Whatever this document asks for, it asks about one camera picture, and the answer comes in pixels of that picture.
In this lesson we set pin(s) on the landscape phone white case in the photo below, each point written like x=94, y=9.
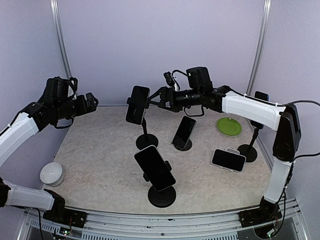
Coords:
x=228, y=160

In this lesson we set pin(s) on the right aluminium frame post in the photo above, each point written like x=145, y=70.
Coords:
x=260, y=46

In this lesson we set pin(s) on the blue phone on right stand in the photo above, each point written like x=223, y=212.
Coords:
x=261, y=96

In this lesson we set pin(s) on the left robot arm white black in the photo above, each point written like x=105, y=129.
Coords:
x=59, y=101

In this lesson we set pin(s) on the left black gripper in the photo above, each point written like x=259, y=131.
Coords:
x=83, y=109

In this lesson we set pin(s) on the black phone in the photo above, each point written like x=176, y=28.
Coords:
x=137, y=104

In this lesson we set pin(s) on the phone with white edge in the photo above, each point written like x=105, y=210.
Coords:
x=154, y=167
x=184, y=132

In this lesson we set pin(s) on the white bowl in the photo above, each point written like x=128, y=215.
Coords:
x=52, y=174

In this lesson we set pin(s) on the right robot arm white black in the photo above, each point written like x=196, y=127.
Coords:
x=283, y=119

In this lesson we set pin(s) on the green plate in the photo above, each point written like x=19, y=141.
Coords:
x=229, y=126

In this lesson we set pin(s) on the aluminium frame post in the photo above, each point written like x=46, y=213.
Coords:
x=54, y=6
x=260, y=46

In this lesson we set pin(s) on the black round-base stand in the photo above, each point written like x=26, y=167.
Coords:
x=161, y=199

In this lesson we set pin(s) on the front aluminium rail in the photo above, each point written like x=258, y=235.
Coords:
x=99, y=225

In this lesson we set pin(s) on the white small phone stand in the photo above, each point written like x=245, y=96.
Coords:
x=232, y=150

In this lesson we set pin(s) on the tall black phone stand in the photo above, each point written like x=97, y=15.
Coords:
x=146, y=139

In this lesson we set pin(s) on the right tall black stand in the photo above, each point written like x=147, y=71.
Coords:
x=248, y=150

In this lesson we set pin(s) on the left aluminium frame post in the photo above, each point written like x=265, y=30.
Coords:
x=54, y=6

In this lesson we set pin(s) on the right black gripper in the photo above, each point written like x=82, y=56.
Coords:
x=164, y=91

